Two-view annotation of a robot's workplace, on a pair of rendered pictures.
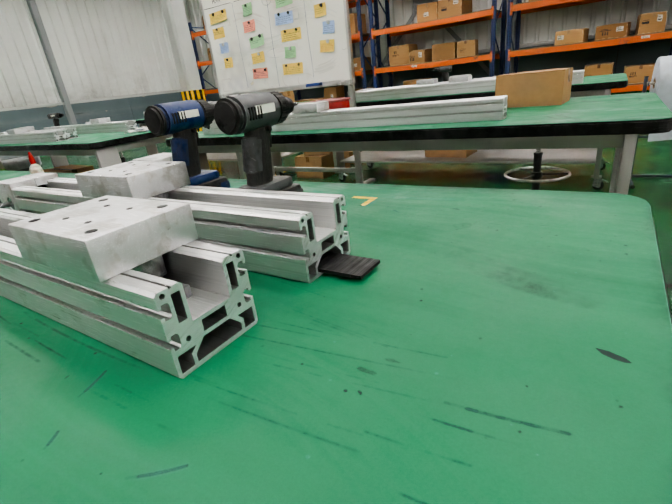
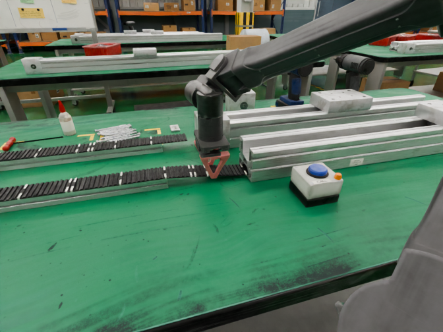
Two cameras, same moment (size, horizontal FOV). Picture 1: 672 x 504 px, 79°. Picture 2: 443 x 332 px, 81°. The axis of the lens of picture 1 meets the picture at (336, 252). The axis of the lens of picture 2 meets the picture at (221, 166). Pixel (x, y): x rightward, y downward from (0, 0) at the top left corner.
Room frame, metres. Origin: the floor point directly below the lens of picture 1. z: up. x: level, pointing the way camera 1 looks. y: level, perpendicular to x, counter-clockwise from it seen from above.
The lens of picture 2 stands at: (0.48, 1.25, 1.15)
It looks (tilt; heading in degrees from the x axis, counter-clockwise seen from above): 31 degrees down; 310
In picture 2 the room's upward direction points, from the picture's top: straight up
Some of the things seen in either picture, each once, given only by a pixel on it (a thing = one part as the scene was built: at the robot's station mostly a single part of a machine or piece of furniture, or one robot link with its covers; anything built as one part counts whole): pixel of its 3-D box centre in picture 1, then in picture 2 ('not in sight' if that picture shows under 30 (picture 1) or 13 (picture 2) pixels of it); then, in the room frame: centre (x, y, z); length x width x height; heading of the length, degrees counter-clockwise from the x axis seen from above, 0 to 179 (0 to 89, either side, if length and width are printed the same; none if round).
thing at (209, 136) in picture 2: not in sight; (210, 129); (0.85, 0.84, 0.91); 0.10 x 0.07 x 0.07; 145
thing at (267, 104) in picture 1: (271, 154); (345, 83); (0.78, 0.10, 0.89); 0.20 x 0.08 x 0.22; 146
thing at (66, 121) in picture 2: (35, 169); (64, 117); (1.40, 0.95, 0.84); 0.04 x 0.04 x 0.12
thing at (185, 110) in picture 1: (200, 152); (289, 85); (0.94, 0.27, 0.89); 0.20 x 0.08 x 0.22; 146
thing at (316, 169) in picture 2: not in sight; (317, 170); (0.62, 0.75, 0.84); 0.04 x 0.04 x 0.02
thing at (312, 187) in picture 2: not in sight; (312, 181); (0.63, 0.74, 0.81); 0.10 x 0.08 x 0.06; 144
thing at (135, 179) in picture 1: (135, 187); (339, 104); (0.72, 0.33, 0.87); 0.16 x 0.11 x 0.07; 54
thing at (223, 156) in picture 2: not in sight; (212, 159); (0.84, 0.85, 0.84); 0.07 x 0.07 x 0.09; 55
